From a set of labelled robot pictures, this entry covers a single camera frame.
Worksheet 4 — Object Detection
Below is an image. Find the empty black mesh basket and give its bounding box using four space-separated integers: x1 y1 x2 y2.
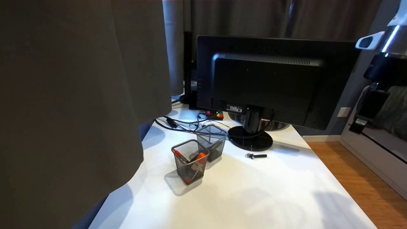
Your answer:
195 124 228 163

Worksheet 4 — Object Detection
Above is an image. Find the black mesh basket with markers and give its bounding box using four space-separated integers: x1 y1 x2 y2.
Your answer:
171 139 210 185

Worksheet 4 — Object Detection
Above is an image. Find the white low cabinet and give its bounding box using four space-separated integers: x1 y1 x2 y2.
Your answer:
340 83 407 200

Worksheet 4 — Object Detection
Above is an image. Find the black computer monitor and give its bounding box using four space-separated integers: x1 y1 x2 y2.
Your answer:
196 35 362 152

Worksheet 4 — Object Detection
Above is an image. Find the row of grey curtains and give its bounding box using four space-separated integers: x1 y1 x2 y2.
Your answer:
162 0 383 96

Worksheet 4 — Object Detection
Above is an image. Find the colourful puzzle cube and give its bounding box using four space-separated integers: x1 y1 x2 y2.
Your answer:
205 110 224 121

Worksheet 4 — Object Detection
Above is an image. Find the black upright stand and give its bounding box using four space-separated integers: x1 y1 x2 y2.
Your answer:
179 31 198 110

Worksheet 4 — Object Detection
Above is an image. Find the orange marker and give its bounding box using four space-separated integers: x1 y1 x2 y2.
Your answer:
184 152 207 184
173 149 189 163

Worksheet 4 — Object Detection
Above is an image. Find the dark grey curtain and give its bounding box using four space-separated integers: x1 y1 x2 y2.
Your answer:
0 0 172 229

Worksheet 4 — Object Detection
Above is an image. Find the black cable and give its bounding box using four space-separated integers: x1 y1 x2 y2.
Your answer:
155 109 230 138

